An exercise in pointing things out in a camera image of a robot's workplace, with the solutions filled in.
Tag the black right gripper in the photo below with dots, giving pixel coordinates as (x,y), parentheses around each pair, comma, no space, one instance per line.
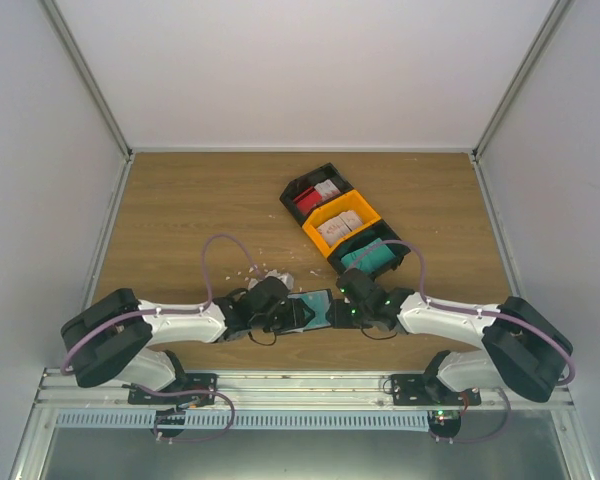
(339,321)

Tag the aluminium mounting rail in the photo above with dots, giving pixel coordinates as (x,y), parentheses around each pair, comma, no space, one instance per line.
(255,389)

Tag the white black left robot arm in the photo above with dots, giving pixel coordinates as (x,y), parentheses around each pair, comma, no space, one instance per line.
(112,339)

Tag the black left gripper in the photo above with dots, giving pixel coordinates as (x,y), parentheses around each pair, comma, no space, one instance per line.
(295,317)

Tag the black card bin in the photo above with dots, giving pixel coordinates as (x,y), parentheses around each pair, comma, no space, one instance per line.
(302,183)
(378,230)

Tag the grey slotted cable duct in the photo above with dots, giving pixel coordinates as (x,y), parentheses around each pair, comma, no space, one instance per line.
(247,420)

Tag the black leather card holder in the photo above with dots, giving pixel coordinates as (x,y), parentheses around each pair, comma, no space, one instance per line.
(307,311)

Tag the black left card bin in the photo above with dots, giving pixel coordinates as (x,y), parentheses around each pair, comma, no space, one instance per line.
(302,183)

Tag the teal card stack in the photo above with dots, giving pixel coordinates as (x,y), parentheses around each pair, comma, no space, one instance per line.
(374,256)

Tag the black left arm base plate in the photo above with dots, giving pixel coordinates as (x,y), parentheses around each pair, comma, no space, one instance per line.
(192,390)

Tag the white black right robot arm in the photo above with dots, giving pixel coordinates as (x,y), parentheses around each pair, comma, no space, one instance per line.
(513,345)

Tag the black right card bin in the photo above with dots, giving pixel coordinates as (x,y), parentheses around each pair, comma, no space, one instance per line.
(378,230)

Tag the red white card stack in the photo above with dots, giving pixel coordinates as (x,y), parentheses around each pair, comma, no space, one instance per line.
(315,196)

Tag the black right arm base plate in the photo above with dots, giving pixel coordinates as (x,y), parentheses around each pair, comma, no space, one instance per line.
(415,390)

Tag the yellow middle card bin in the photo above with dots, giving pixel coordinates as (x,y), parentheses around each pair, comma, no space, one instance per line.
(352,200)

